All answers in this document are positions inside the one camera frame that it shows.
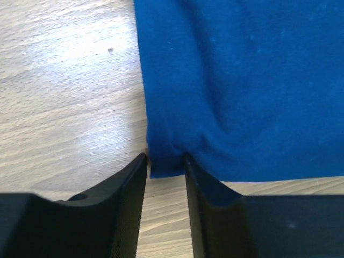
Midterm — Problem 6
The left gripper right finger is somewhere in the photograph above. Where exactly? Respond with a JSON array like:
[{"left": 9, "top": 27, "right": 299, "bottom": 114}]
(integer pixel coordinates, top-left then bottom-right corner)
[{"left": 184, "top": 155, "right": 343, "bottom": 257}]

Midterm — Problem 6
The blue printed t shirt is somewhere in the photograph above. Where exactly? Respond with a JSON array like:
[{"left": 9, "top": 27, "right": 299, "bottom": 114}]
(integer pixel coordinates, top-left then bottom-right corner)
[{"left": 134, "top": 1, "right": 343, "bottom": 182}]

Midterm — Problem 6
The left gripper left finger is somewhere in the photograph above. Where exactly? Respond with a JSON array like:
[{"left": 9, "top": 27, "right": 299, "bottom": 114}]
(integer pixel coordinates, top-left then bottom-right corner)
[{"left": 1, "top": 153, "right": 147, "bottom": 257}]

